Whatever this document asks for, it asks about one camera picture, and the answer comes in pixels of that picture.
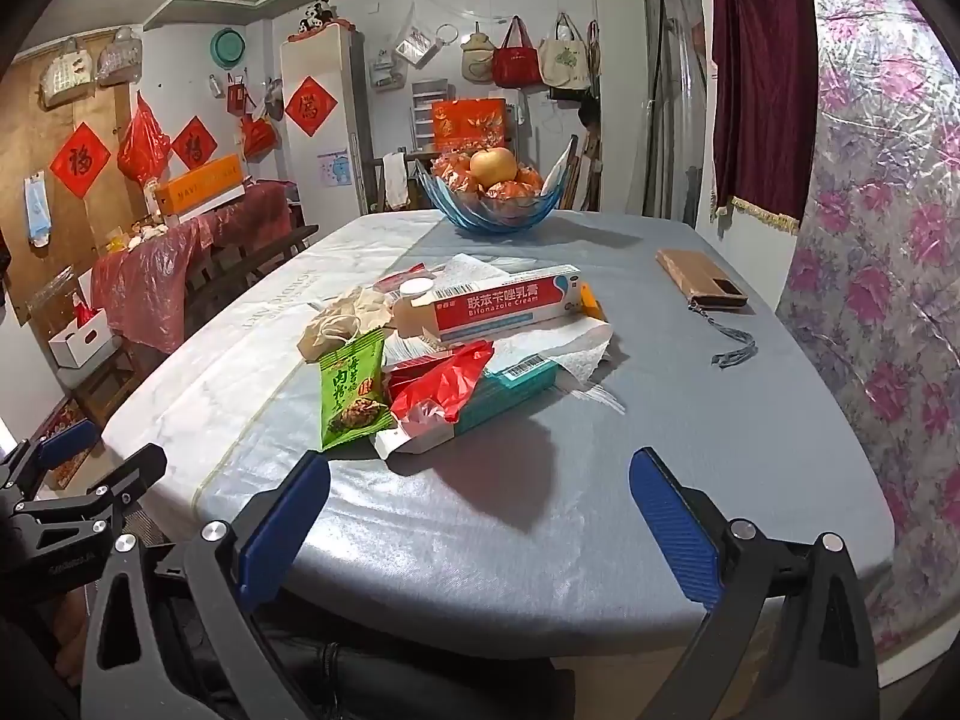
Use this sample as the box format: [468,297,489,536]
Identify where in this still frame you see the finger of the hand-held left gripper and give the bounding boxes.
[7,442,170,548]
[0,420,102,500]

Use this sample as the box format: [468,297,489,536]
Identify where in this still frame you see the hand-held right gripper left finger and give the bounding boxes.
[79,450,335,720]

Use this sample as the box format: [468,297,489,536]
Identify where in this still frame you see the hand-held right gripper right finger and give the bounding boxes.
[628,447,882,720]

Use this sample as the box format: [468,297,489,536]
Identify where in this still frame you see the white paper towel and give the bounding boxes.
[442,253,614,385]

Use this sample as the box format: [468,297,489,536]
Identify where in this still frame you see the small bottle white cap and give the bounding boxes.
[394,279,440,338]

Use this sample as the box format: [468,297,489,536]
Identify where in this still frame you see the white red cream box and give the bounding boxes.
[433,264,586,346]

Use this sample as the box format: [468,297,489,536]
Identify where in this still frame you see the red printed carton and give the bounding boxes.
[37,397,98,488]

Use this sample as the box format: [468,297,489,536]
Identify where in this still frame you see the white cardboard box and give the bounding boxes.
[49,307,113,370]

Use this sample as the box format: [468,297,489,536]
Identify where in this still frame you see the grey blue tablecloth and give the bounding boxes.
[285,210,897,631]

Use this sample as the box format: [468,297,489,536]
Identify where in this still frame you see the green snack packet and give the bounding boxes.
[319,330,396,452]

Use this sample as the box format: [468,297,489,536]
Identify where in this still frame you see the white marbled tablecloth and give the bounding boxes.
[101,211,451,541]

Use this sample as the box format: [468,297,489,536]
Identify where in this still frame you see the red plastic table cover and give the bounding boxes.
[90,180,293,353]

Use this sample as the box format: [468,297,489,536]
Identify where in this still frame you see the red plastic wrapper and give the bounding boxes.
[388,340,496,425]

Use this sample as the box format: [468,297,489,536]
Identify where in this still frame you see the blue face mask pack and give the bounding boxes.
[22,172,53,247]

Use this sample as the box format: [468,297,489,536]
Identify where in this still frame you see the phone in brown case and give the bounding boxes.
[656,247,749,310]

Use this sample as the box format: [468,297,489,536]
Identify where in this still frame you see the dark wooden bench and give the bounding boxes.
[184,225,320,331]

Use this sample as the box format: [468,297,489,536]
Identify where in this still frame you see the red white wrapper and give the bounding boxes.
[373,262,428,293]

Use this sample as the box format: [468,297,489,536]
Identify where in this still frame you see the red diamond paper poster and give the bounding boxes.
[285,75,338,137]
[171,116,220,172]
[50,122,112,196]

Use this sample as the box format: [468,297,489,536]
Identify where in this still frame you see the long orange box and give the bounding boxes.
[155,154,245,217]

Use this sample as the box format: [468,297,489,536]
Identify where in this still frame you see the red plastic bag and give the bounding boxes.
[240,114,280,162]
[116,90,172,185]

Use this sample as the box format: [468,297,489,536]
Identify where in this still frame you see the floral plastic sheet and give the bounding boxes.
[776,0,960,653]

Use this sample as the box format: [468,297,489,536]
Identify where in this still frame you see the blue white paper poster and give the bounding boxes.
[316,150,353,188]

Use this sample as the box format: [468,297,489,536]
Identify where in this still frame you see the blue glass fruit bowl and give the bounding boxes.
[415,146,565,233]

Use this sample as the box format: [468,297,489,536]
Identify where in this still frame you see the white refrigerator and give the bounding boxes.
[280,26,368,230]

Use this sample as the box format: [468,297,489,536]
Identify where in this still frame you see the white woven handbag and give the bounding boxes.
[39,36,95,107]

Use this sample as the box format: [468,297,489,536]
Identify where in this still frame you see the pile of wrapped oranges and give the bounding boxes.
[431,152,545,201]

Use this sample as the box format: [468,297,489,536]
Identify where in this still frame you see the plastic wrapped handbag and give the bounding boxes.
[96,26,143,87]

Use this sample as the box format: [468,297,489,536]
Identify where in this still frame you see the yellow red apple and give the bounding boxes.
[470,148,518,188]

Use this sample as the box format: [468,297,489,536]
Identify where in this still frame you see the green round basin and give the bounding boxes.
[211,28,247,68]

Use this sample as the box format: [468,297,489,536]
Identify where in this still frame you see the metal framed glass door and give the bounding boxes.
[641,0,710,218]

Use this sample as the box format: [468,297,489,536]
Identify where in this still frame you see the red flowered gift box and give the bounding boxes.
[431,97,507,155]

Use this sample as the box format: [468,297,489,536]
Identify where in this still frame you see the maroon curtain gold fringe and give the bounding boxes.
[711,0,818,235]

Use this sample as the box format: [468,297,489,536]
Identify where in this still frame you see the grey shelf rack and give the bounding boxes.
[411,79,451,155]

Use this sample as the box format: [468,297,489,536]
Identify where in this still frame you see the white tote bag green print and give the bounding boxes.
[538,13,593,89]

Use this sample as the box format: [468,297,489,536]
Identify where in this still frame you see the red tote bag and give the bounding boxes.
[491,15,542,89]

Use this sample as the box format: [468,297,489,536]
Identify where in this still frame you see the panda plush toy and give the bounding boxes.
[289,0,346,42]

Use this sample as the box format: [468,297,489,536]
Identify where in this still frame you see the clear plastic bag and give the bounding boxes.
[394,0,440,68]

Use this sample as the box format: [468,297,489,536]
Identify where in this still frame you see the beige woven bag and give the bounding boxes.
[460,22,496,83]

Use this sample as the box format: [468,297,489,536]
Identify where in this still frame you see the grey phone strap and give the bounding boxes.
[690,304,758,370]

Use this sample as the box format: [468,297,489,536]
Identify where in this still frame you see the brown wooden wall board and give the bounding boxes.
[0,34,158,323]

